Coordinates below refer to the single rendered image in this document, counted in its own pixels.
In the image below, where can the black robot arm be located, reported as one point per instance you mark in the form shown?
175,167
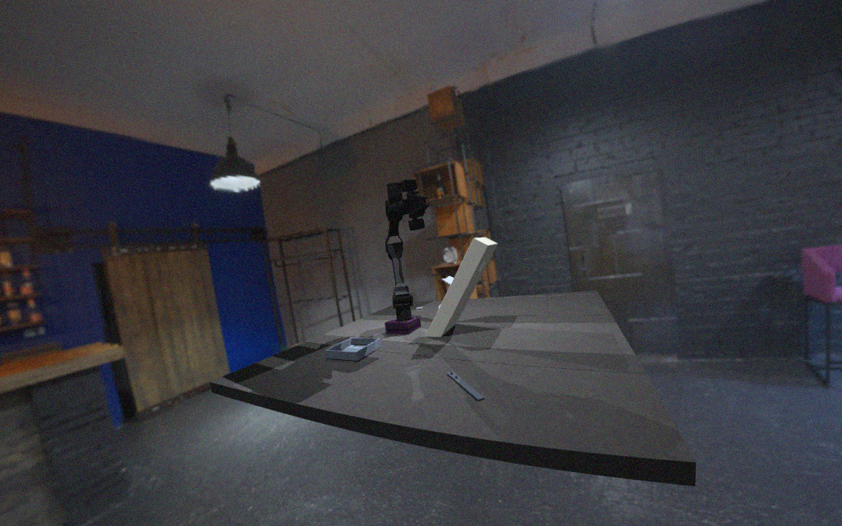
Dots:
401,291

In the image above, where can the light blue shallow tray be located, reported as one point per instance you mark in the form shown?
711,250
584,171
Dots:
353,348

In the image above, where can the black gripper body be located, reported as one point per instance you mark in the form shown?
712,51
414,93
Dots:
403,207

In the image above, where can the blue-grey flat bar with two pins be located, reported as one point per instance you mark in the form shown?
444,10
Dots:
468,388

